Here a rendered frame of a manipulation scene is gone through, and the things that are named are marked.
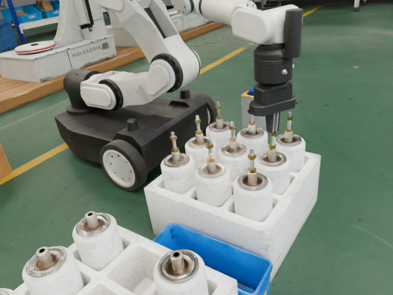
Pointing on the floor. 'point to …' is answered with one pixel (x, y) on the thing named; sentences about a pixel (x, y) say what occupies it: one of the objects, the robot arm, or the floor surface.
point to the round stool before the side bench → (269, 5)
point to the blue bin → (221, 258)
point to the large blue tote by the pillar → (7, 35)
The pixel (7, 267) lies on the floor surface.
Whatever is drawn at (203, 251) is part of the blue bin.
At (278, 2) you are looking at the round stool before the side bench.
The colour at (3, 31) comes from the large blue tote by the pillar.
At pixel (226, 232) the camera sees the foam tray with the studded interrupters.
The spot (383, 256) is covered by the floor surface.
